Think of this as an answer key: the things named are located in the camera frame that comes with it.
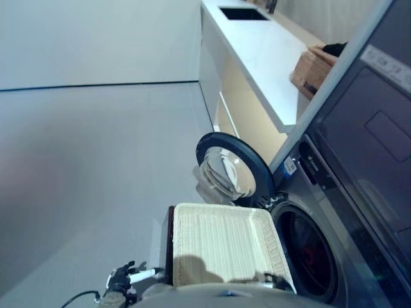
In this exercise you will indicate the black object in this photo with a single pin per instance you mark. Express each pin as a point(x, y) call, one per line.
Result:
point(334, 49)

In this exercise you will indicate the dark dryer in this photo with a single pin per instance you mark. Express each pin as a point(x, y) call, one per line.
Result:
point(369, 128)

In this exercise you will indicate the cream wicker tray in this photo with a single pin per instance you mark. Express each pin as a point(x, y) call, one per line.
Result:
point(224, 237)

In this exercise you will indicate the wooden box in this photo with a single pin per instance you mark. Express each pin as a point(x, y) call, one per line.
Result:
point(311, 70)

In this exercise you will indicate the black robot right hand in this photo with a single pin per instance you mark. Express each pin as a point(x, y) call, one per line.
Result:
point(274, 281)

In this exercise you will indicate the blue white label sticker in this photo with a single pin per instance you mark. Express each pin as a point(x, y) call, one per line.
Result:
point(290, 166)

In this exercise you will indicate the dark grey washing machine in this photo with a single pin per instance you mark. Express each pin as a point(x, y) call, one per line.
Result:
point(356, 266)

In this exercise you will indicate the red cloth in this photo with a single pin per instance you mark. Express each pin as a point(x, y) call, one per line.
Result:
point(308, 256)

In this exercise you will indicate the round glass washer door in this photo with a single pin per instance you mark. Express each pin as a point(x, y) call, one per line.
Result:
point(228, 173)

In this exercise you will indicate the black rectangular sink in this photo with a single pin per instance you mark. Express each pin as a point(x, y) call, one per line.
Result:
point(245, 13)

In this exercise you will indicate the silver robot torso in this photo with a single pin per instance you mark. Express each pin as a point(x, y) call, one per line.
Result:
point(224, 298)

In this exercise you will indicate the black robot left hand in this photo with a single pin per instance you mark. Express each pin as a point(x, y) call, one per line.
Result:
point(120, 277)

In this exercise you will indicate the white counter cabinet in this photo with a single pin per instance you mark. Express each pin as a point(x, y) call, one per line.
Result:
point(266, 57)

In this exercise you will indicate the dark sink faucet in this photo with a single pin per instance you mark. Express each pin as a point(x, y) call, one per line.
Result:
point(271, 5)

